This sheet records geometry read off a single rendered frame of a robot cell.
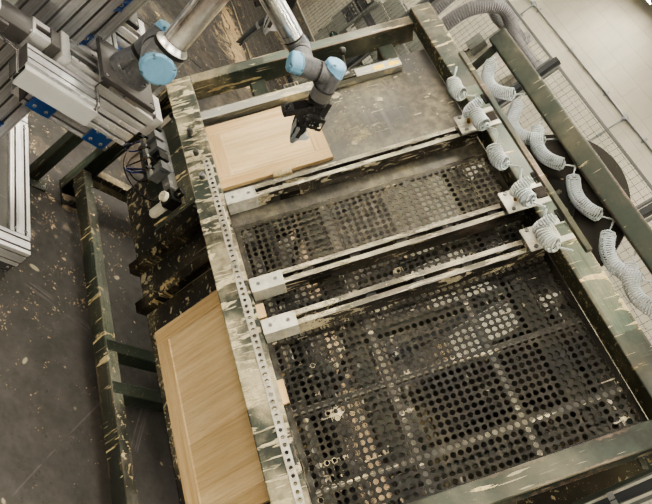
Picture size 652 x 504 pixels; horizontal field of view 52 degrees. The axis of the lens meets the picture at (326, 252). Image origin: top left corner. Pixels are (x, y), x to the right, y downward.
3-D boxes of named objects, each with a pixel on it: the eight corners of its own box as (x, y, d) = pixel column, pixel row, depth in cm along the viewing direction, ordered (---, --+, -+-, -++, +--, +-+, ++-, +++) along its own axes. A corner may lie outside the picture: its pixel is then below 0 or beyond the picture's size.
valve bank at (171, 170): (114, 133, 294) (151, 101, 286) (138, 148, 305) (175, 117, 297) (128, 219, 267) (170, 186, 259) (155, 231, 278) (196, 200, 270)
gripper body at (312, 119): (319, 133, 240) (334, 108, 232) (298, 129, 235) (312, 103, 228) (313, 119, 244) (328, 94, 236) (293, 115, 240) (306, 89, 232)
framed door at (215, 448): (157, 333, 295) (154, 332, 293) (249, 270, 277) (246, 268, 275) (195, 540, 246) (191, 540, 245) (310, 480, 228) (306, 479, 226)
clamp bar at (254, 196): (226, 200, 275) (213, 162, 255) (492, 122, 286) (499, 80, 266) (231, 219, 269) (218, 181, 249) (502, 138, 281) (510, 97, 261)
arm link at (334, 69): (324, 51, 223) (347, 60, 226) (311, 77, 230) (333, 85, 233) (326, 64, 217) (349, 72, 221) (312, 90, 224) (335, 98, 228)
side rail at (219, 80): (195, 92, 321) (189, 75, 312) (408, 33, 331) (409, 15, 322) (197, 100, 318) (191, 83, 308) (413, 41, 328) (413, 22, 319)
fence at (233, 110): (202, 118, 302) (200, 112, 299) (398, 63, 311) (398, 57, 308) (204, 126, 300) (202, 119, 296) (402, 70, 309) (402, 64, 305)
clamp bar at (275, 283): (250, 284, 252) (238, 250, 232) (538, 196, 263) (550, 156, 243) (256, 306, 246) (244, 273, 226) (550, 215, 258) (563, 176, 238)
